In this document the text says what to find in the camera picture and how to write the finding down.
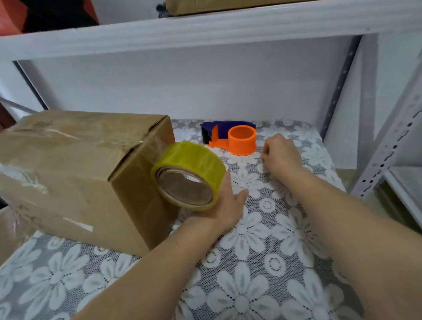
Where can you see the person's left hand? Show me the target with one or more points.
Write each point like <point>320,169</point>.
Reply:
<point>226,205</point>

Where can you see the person's right hand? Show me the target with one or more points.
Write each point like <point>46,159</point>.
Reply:
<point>280,157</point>

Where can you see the person's left thumb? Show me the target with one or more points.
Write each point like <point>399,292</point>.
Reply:
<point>240,199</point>

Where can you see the person's right fingers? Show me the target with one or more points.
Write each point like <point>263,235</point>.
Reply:
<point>266,152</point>

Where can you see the yellow packing tape roll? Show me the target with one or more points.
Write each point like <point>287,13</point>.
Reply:
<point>188,176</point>

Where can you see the person's right forearm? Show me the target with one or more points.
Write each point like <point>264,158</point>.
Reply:
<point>362,253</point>

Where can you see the person's left forearm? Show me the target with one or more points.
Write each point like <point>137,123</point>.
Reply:
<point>153,279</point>

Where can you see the orange and blue tape dispenser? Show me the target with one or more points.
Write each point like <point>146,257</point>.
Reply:
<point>232,138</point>

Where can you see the floral lace tablecloth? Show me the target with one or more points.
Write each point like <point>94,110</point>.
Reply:
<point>198,253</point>

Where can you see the brown cardboard box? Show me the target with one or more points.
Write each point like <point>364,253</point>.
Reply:
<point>78,178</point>

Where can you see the red and black box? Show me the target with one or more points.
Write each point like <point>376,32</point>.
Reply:
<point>38,4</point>

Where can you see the white metal shelf frame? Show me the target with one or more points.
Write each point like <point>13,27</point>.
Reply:
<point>240,27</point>

